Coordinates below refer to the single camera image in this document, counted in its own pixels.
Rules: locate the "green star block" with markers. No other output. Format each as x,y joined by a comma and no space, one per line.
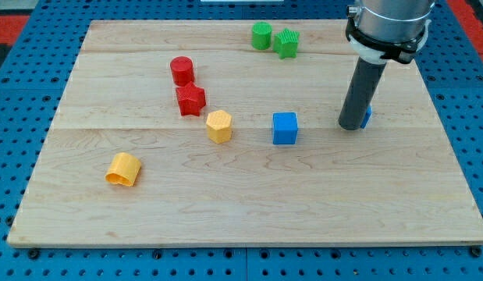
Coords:
286,43

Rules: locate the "red cylinder block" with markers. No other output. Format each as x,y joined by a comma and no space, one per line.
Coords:
182,69

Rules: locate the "yellow hexagon block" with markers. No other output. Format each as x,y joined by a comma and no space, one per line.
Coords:
219,126

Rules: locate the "red star block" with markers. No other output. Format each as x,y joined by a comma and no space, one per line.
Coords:
191,99

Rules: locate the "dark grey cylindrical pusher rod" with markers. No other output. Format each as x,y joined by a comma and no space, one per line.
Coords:
363,84

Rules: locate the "blue block behind rod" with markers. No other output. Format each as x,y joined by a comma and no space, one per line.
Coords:
366,118

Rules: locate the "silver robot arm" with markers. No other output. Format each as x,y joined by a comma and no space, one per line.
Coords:
391,21

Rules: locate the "green cylinder block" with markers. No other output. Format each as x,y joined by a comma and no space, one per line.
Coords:
261,35

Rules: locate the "blue cube block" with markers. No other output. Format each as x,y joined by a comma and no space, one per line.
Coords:
284,128

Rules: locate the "wooden board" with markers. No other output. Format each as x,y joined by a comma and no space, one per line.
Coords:
394,183

